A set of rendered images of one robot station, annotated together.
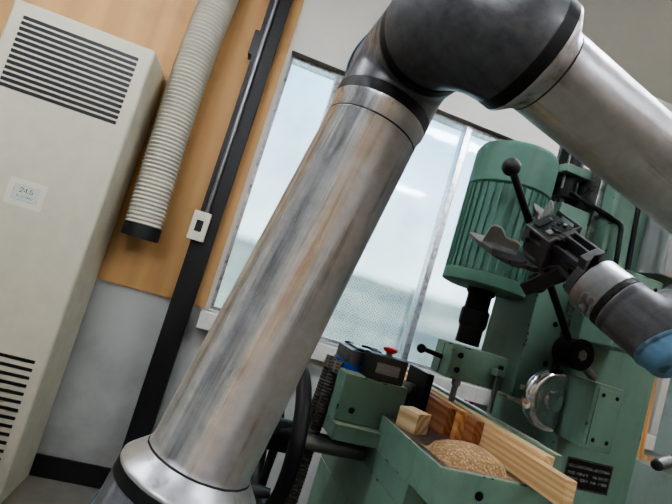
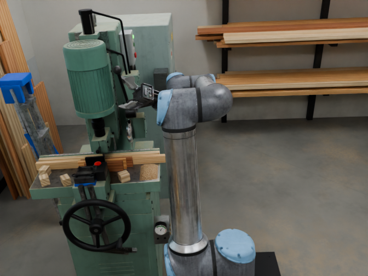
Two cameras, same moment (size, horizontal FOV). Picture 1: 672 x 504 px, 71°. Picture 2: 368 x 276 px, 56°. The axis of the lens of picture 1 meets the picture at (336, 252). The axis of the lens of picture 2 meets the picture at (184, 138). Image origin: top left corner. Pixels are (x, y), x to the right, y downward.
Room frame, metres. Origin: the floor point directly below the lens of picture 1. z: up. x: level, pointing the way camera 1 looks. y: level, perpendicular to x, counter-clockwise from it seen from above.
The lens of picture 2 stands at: (0.27, 1.01, 1.85)
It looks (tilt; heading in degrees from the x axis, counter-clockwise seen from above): 29 degrees down; 284
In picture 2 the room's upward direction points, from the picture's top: 3 degrees counter-clockwise
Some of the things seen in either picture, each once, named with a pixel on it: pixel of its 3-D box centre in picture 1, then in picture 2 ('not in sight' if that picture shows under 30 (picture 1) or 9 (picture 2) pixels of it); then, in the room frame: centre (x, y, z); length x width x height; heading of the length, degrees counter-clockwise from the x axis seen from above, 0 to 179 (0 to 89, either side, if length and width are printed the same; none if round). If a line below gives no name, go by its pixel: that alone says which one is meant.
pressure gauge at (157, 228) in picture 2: not in sight; (160, 229); (0.71, -0.19, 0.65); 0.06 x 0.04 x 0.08; 15
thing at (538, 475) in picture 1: (447, 415); (105, 161); (1.01, -0.33, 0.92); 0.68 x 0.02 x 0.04; 15
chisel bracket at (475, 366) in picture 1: (469, 367); (102, 141); (1.02, -0.34, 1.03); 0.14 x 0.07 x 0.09; 105
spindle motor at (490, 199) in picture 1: (499, 221); (90, 79); (1.01, -0.32, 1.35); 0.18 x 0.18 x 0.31
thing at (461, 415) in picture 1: (432, 406); (102, 164); (1.01, -0.29, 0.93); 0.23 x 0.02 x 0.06; 15
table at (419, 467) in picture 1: (390, 423); (97, 183); (1.01, -0.21, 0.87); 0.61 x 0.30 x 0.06; 15
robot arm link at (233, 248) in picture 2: not in sight; (233, 257); (0.34, 0.05, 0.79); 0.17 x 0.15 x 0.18; 15
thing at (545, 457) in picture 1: (449, 410); (99, 159); (1.04, -0.34, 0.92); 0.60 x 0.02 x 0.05; 15
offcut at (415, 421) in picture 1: (413, 420); (124, 176); (0.87, -0.22, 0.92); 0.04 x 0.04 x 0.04; 43
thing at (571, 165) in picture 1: (570, 164); (88, 29); (1.05, -0.46, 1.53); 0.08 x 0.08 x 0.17; 15
